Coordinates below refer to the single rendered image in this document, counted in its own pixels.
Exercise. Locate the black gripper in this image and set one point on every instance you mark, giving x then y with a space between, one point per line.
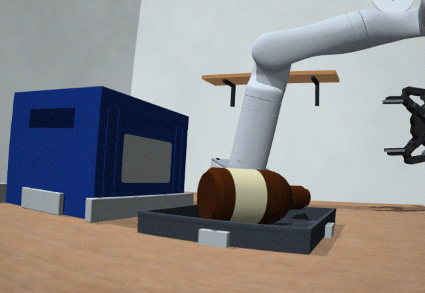
417 122

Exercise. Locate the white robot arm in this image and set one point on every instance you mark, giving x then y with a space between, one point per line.
277 51

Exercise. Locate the brown glass bottle with cream label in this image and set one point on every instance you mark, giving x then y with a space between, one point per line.
248 195

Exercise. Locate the blue crate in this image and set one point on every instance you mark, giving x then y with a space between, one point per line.
114 146

